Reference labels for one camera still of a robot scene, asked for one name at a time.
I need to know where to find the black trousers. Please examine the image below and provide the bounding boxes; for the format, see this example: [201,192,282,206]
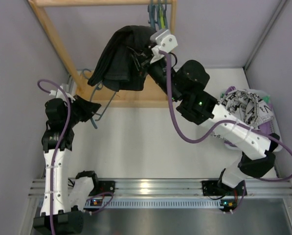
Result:
[88,25,156,92]

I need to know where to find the blue hanger of trousers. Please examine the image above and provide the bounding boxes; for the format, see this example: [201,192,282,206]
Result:
[80,69,119,129]

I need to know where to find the blue hanger of newsprint garment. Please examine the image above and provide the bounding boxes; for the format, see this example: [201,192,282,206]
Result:
[147,0,156,28]

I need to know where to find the black white newsprint garment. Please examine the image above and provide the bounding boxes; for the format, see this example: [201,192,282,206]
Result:
[209,89,274,144]

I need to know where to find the purple shirt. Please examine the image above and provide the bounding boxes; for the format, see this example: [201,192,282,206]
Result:
[223,86,276,150]

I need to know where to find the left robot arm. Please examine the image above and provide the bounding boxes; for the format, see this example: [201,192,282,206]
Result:
[33,95,101,235]

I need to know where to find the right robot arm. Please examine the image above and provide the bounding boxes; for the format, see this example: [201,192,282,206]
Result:
[129,45,279,191]

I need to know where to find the lime green hanger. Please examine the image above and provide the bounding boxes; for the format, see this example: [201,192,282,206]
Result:
[157,0,168,29]

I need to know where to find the blue empty hanger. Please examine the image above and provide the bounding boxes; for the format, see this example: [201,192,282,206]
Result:
[161,0,168,29]

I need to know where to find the wooden clothes rack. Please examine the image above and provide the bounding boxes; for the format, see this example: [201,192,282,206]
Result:
[28,0,168,108]

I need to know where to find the green white garment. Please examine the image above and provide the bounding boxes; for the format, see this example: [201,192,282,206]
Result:
[262,95,270,103]

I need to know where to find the white perforated basket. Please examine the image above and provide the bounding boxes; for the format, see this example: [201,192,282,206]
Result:
[220,89,281,154]

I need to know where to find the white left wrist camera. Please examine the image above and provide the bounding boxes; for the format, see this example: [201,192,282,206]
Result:
[49,84,75,102]

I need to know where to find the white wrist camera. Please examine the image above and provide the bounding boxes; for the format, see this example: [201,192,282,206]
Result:
[150,29,178,64]
[49,84,75,102]

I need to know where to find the grey wall corner rail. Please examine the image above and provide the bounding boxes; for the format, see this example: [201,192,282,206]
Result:
[67,74,75,95]

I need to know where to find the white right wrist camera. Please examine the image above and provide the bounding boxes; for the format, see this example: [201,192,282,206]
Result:
[150,29,178,64]

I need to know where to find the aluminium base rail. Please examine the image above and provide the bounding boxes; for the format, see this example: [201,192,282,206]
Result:
[28,178,292,197]

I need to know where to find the grey slotted cable duct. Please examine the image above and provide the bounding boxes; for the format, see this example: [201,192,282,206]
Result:
[83,197,224,209]

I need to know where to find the grey right wall rail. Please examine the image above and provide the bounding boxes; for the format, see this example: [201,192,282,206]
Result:
[243,0,290,72]

